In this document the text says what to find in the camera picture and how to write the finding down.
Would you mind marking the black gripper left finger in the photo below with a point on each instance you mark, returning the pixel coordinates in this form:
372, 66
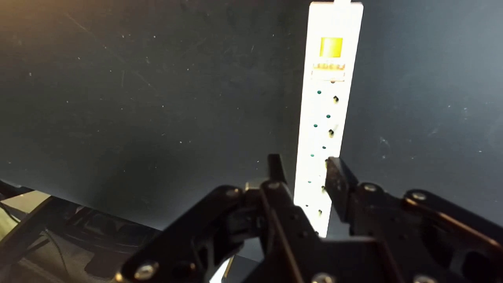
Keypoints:
245, 220

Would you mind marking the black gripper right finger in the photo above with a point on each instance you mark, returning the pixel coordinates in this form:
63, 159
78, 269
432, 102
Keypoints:
397, 225

